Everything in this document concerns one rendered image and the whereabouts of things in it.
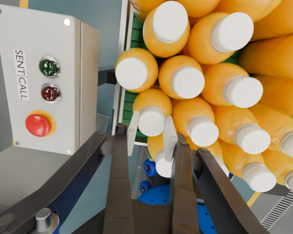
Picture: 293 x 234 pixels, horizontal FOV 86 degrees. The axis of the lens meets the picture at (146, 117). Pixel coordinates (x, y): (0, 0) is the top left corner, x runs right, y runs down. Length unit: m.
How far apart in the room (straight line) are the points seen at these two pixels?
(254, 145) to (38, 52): 0.32
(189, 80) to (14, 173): 0.77
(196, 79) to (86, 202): 2.02
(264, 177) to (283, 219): 2.26
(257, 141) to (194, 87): 0.12
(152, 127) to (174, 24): 0.13
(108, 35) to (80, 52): 1.12
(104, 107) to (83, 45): 1.19
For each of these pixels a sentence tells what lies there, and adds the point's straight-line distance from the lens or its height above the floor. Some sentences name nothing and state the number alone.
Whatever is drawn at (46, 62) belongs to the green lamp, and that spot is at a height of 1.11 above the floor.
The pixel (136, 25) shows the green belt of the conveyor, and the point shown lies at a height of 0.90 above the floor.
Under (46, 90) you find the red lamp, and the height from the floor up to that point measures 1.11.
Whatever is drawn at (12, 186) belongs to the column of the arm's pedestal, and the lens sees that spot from 0.80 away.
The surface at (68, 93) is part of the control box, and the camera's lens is 0.25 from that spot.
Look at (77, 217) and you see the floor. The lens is 2.36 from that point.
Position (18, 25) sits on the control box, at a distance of 0.27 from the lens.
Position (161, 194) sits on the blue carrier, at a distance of 0.44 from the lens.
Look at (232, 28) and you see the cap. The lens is 0.22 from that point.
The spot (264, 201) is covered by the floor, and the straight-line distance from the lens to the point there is 2.26.
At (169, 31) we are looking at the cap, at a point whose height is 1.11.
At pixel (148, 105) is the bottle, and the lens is 0.24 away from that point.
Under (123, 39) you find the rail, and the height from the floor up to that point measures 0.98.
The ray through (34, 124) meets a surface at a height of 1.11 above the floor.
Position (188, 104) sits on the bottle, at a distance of 0.27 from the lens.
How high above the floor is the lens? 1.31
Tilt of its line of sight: 70 degrees down
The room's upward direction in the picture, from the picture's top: 172 degrees counter-clockwise
